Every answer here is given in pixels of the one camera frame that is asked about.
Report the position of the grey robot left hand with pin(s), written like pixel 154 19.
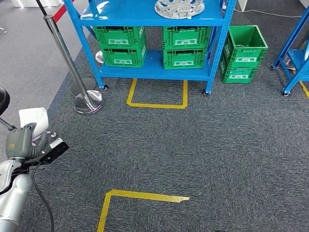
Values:
pixel 19 142

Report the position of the white triangular plastic part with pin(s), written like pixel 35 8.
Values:
pixel 34 117

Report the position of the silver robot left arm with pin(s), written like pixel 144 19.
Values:
pixel 12 198

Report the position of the blue metal shelf rack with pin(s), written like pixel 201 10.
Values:
pixel 297 56
pixel 145 12

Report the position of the black round stool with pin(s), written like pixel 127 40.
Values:
pixel 3 101

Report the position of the chrome stool base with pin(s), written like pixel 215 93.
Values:
pixel 3 30

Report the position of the red barrier belt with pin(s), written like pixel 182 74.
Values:
pixel 64 11

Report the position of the grey wheel hubcap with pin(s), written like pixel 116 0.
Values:
pixel 179 14

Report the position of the white desk with chrome bar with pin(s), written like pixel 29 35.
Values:
pixel 243 4

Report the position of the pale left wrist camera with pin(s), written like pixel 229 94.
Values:
pixel 56 143

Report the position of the black camera bracket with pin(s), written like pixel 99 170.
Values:
pixel 56 152

